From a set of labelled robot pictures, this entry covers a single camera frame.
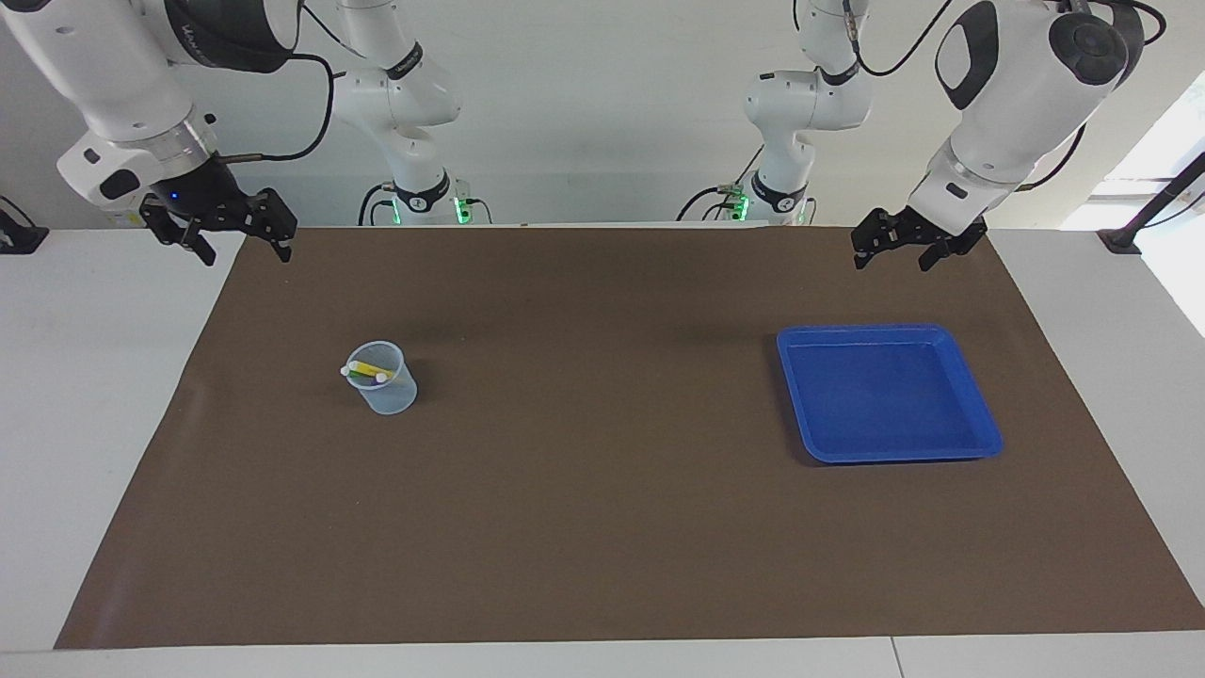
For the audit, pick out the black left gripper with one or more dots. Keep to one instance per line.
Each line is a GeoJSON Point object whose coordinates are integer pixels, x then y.
{"type": "Point", "coordinates": [941, 228]}

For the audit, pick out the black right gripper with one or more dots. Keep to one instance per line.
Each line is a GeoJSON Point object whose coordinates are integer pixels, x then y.
{"type": "Point", "coordinates": [202, 193]}

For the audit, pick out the yellow pen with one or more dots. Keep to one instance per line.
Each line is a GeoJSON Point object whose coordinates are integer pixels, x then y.
{"type": "Point", "coordinates": [367, 370]}

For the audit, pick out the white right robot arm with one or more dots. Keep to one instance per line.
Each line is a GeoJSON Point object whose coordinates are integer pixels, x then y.
{"type": "Point", "coordinates": [104, 66]}

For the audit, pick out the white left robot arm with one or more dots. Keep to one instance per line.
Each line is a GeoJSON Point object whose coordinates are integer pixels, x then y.
{"type": "Point", "coordinates": [1017, 94]}

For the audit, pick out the white power strip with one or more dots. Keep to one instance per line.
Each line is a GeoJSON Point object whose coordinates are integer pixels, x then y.
{"type": "Point", "coordinates": [122, 218]}

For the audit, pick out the blue plastic tray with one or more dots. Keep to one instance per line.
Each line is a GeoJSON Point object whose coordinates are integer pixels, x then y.
{"type": "Point", "coordinates": [941, 433]}

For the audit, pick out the small black table clamp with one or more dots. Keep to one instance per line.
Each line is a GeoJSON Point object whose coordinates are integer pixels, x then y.
{"type": "Point", "coordinates": [19, 240]}

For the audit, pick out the black clamp stand with pole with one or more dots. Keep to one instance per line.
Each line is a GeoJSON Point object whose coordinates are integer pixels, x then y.
{"type": "Point", "coordinates": [1120, 240]}

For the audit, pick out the translucent plastic cup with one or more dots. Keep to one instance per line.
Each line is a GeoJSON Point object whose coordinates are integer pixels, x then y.
{"type": "Point", "coordinates": [386, 400]}

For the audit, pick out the brown table mat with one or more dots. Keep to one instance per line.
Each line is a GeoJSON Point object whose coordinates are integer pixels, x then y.
{"type": "Point", "coordinates": [602, 527]}

